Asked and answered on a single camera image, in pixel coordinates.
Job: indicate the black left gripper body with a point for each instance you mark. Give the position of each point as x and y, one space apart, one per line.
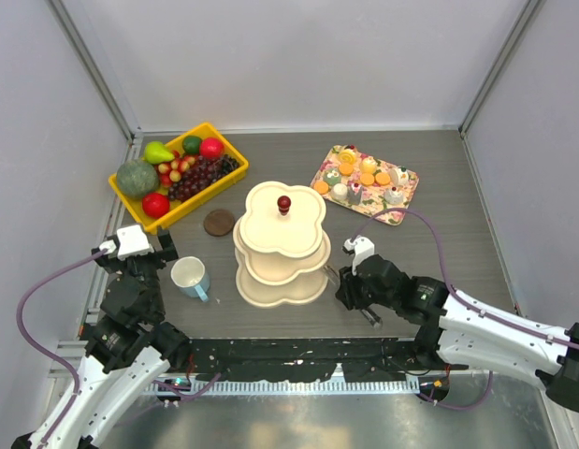
145 267

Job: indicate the blue white mug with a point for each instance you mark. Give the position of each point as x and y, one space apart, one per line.
190 276

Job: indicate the purple grape bunch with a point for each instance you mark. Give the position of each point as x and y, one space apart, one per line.
202 174

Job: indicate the orange biscuit upper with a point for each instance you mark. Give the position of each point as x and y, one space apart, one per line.
346 169

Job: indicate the brown round coaster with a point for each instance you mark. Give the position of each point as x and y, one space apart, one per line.
219 223

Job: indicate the green lime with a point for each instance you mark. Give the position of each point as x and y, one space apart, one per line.
191 145

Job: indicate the orange biscuit right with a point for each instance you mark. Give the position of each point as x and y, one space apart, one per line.
382 178

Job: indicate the metal serving tongs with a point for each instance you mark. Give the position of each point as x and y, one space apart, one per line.
373 318

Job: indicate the yellow swiss roll cake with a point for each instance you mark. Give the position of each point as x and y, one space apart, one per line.
347 155

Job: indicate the yellow dome cake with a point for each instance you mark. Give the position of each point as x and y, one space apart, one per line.
368 165

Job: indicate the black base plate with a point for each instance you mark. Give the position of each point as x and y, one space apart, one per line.
309 360

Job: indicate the red apple front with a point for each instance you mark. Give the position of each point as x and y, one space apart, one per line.
155 205

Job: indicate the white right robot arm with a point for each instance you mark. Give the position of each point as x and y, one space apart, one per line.
458 330

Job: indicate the green dome cake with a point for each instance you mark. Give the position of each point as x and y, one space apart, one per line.
332 177

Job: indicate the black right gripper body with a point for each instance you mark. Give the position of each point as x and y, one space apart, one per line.
359 295

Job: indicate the yellow plastic fruit bin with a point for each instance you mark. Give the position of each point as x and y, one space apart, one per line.
180 209

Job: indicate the white dome cake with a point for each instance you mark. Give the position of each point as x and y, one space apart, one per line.
339 192

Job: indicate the orange biscuit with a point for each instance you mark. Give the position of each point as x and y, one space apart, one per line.
321 187
346 169
382 178
367 179

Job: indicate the orange biscuit centre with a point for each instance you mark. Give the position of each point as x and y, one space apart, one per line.
367 179

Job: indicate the red yellow cherries cluster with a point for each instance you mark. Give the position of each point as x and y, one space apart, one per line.
171 172

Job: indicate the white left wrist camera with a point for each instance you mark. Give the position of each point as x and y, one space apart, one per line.
125 242

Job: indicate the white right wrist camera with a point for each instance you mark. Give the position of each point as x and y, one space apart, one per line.
359 248

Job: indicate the green melon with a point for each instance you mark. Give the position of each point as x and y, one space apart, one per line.
137 178

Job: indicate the floral serving tray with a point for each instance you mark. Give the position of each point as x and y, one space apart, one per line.
372 200

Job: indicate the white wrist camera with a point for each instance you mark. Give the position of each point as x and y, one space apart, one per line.
125 242
359 248

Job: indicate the white cable duct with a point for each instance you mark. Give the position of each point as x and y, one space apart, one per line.
334 386

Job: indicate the grey slice cake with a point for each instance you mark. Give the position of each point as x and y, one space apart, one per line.
354 193

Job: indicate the cream three-tier cake stand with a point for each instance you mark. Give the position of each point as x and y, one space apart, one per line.
281 246

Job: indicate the grey white cream cake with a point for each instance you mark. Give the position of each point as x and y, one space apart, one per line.
394 196

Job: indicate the green pear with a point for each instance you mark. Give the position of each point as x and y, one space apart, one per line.
157 153

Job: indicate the red apple back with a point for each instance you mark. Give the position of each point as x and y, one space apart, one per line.
211 148

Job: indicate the red apple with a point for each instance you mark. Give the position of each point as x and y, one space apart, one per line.
211 148
155 205

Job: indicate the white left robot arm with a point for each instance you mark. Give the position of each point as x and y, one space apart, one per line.
126 350

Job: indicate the orange biscuit far left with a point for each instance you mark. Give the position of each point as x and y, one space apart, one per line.
321 187

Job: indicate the white swiss roll cake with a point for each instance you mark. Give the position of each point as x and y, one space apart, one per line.
399 176

